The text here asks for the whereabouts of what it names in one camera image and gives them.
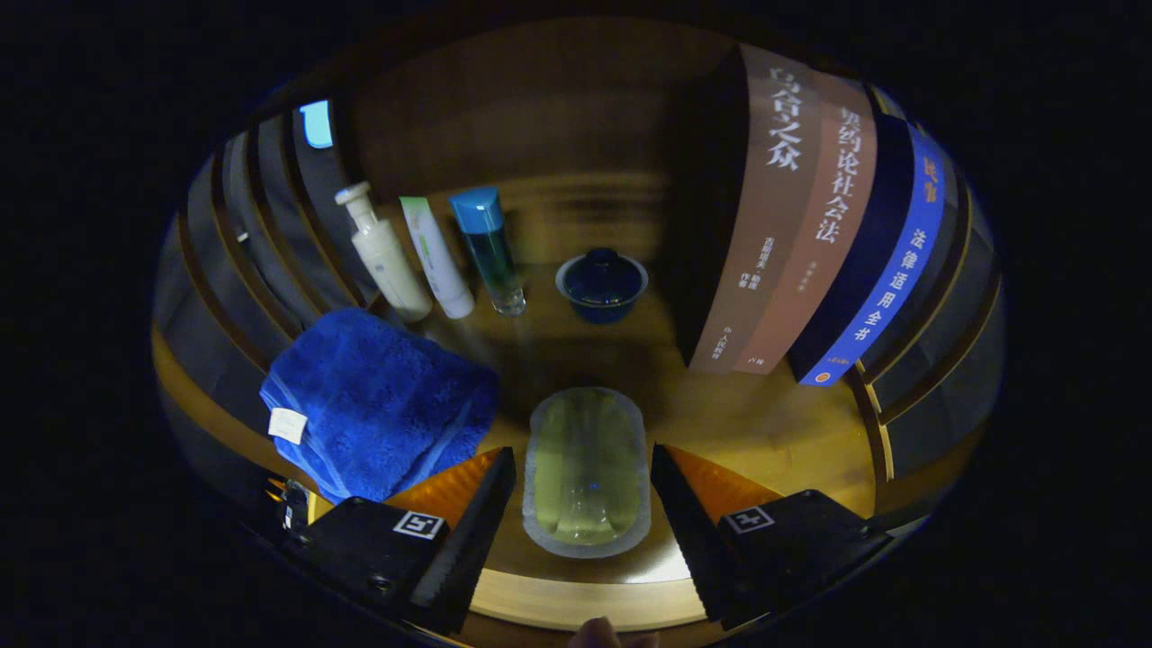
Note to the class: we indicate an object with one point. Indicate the wooden countertop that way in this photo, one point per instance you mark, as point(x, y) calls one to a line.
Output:
point(765, 423)

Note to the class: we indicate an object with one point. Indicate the blue towel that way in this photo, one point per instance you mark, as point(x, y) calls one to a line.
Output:
point(378, 396)

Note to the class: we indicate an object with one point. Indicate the white pump bottle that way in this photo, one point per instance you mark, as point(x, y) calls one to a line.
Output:
point(387, 261)

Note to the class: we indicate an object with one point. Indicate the teal bottle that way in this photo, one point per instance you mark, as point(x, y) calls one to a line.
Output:
point(490, 252)

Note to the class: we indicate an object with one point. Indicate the blue lidded teacup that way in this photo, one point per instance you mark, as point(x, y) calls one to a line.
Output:
point(601, 283)

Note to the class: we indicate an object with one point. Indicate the white green tube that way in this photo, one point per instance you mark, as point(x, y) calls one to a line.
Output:
point(436, 256)

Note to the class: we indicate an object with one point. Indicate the wooden cabinet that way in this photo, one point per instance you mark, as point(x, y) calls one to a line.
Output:
point(504, 117)

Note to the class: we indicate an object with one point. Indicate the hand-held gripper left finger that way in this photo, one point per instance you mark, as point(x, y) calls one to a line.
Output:
point(472, 549)

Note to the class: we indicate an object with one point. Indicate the blue book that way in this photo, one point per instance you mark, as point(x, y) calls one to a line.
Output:
point(891, 270)

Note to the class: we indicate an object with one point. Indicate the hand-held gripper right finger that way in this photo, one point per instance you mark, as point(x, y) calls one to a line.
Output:
point(697, 549)

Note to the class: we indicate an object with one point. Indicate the reddish brown book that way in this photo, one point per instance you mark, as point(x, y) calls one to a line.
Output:
point(828, 225)

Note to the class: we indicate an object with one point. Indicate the dark brown book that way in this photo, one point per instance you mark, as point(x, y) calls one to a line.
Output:
point(765, 225)

